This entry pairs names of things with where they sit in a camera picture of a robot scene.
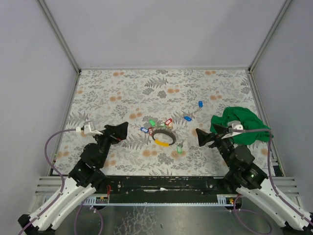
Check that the floral table mat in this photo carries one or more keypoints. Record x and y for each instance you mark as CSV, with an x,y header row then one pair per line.
x,y
135,96

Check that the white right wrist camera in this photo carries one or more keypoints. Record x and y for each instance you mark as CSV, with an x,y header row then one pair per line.
x,y
233,128

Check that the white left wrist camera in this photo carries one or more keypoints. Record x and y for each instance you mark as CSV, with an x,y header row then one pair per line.
x,y
88,129

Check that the blue tag key upper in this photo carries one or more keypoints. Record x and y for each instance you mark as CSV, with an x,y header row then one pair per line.
x,y
200,105

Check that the aluminium frame post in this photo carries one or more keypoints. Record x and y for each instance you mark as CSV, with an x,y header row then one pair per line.
x,y
56,31
286,5

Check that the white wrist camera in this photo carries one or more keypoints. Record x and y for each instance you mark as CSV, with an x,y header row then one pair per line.
x,y
233,128
88,129

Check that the white cable duct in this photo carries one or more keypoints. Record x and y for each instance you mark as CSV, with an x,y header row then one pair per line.
x,y
189,198

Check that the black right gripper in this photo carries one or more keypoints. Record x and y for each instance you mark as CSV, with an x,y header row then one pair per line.
x,y
214,139

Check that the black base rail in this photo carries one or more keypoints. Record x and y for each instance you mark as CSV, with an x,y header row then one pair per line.
x,y
121,185

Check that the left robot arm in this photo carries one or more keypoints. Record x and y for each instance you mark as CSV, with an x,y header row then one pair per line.
x,y
85,179

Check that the green cloth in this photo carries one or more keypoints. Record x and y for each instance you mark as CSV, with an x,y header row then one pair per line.
x,y
248,120

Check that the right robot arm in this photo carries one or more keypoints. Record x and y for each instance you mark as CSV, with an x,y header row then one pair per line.
x,y
253,183

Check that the left aluminium frame post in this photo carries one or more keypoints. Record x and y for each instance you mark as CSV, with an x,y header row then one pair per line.
x,y
56,31

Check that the spiral keyring with yellow handle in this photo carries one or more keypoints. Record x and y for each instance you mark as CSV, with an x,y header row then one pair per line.
x,y
163,134

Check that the right aluminium frame post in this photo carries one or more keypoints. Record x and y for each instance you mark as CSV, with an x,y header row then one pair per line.
x,y
286,5

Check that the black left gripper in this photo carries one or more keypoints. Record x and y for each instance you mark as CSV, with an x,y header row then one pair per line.
x,y
110,133

